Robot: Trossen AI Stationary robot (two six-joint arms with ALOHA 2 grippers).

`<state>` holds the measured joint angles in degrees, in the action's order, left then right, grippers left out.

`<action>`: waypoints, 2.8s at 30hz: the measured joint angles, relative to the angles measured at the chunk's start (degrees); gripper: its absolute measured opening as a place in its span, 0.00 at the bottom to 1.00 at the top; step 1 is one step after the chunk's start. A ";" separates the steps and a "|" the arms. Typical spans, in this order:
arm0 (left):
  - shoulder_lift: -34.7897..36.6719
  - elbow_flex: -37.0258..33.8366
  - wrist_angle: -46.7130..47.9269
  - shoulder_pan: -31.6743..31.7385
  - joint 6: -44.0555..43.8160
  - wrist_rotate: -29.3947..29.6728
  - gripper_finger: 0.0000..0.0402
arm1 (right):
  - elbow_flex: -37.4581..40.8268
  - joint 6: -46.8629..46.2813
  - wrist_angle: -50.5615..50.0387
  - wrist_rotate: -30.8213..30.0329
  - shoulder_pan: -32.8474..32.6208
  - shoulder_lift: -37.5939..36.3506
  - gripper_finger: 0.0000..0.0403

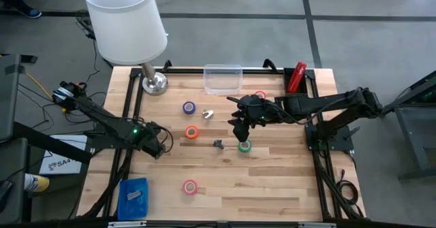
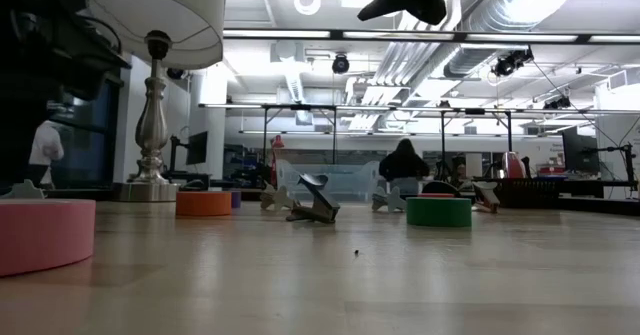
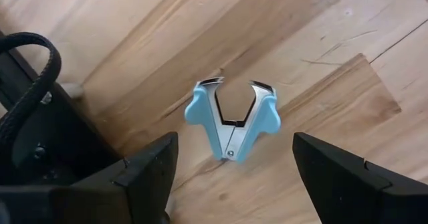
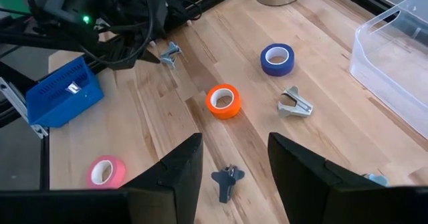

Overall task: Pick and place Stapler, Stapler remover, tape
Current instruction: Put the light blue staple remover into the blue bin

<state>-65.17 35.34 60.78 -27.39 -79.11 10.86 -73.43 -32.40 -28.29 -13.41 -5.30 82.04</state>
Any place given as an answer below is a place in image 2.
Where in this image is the black dome-shaped object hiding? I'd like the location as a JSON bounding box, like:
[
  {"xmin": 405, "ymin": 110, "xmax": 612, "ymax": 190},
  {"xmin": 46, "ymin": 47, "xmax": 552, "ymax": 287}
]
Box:
[{"xmin": 421, "ymin": 180, "xmax": 462, "ymax": 196}]

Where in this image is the clear plastic bin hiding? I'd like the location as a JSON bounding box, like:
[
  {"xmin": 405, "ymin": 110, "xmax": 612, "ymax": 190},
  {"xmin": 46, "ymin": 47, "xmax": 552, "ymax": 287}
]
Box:
[{"xmin": 276, "ymin": 159, "xmax": 381, "ymax": 205}]

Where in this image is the orange tape roll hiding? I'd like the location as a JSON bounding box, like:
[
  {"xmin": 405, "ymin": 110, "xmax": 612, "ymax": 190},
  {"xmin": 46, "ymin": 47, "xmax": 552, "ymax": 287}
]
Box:
[{"xmin": 175, "ymin": 190, "xmax": 233, "ymax": 218}]

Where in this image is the black metal frame stand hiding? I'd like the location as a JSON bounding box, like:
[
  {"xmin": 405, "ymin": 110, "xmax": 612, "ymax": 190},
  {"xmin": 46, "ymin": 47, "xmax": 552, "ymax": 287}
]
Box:
[{"xmin": 198, "ymin": 103, "xmax": 511, "ymax": 196}]

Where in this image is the black ceiling camera cluster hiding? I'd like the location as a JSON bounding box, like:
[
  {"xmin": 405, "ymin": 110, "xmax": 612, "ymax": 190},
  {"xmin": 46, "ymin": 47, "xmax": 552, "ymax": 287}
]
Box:
[{"xmin": 491, "ymin": 47, "xmax": 535, "ymax": 79}]

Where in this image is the silver staple remover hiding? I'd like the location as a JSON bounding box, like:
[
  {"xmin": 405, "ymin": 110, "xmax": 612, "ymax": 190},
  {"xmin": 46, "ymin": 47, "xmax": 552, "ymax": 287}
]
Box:
[
  {"xmin": 259, "ymin": 183, "xmax": 300, "ymax": 212},
  {"xmin": 371, "ymin": 185, "xmax": 407, "ymax": 214}
]

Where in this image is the pink tape roll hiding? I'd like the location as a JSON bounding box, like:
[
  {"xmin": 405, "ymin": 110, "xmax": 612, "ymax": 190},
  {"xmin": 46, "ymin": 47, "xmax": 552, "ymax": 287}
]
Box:
[{"xmin": 0, "ymin": 198, "xmax": 97, "ymax": 278}]

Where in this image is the white ring light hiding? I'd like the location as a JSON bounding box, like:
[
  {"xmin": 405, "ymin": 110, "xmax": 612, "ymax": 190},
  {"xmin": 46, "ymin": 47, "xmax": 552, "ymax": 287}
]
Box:
[{"xmin": 293, "ymin": 0, "xmax": 323, "ymax": 17}]

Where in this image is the red background object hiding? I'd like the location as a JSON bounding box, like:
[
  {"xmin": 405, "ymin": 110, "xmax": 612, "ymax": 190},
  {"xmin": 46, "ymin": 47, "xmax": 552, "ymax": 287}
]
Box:
[{"xmin": 269, "ymin": 134, "xmax": 286, "ymax": 186}]

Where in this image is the black overhead light bar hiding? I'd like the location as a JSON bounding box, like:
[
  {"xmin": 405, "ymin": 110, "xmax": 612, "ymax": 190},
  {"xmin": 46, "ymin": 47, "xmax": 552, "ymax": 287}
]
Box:
[{"xmin": 223, "ymin": 28, "xmax": 640, "ymax": 45}]

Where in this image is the black computer monitor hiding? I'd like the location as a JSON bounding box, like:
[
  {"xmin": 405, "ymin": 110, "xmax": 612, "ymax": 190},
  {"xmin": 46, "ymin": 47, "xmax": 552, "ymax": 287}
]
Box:
[
  {"xmin": 561, "ymin": 126, "xmax": 601, "ymax": 176},
  {"xmin": 186, "ymin": 130, "xmax": 209, "ymax": 166}
]

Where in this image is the white shade silver table lamp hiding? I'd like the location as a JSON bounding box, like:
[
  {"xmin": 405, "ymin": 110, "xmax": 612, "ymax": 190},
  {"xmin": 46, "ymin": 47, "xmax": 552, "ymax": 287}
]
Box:
[{"xmin": 85, "ymin": 0, "xmax": 226, "ymax": 204}]

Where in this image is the dark grey staple remover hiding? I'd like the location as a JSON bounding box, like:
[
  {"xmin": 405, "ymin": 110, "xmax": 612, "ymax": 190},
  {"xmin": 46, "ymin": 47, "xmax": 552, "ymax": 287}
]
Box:
[{"xmin": 285, "ymin": 173, "xmax": 342, "ymax": 225}]

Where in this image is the green tape roll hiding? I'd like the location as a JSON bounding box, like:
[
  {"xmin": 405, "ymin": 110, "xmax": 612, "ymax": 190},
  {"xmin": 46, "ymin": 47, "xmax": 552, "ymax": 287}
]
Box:
[{"xmin": 405, "ymin": 196, "xmax": 473, "ymax": 228}]

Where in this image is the person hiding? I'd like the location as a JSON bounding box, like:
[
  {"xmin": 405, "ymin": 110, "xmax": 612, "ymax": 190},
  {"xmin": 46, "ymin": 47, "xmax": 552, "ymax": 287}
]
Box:
[
  {"xmin": 27, "ymin": 119, "xmax": 65, "ymax": 187},
  {"xmin": 378, "ymin": 138, "xmax": 431, "ymax": 196}
]

